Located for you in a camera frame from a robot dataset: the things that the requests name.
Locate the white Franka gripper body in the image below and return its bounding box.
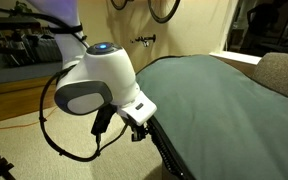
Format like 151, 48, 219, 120
116, 91, 158, 127

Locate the large green zip bag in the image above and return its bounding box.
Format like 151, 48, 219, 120
134, 54, 288, 180

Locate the large bicycle wheel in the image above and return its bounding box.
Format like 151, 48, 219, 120
147, 0, 182, 25

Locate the small bicycle wheel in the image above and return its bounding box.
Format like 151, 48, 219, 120
109, 0, 131, 11

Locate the dark bookshelf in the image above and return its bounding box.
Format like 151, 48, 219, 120
0, 14, 64, 68

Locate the grey fabric sofa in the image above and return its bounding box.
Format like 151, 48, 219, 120
252, 51, 288, 104

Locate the green plant on shelf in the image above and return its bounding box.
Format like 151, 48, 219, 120
13, 0, 34, 17

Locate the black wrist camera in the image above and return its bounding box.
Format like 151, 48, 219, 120
90, 103, 117, 137

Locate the metal wall hook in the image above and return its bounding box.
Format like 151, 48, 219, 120
129, 33, 158, 48

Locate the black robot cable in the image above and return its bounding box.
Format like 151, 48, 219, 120
0, 2, 133, 163

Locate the black velcro strap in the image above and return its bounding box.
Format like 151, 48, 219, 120
48, 23, 85, 36

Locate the white window frame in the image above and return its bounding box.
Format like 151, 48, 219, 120
208, 0, 263, 66

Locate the orange floor cable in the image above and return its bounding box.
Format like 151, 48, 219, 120
0, 105, 61, 132

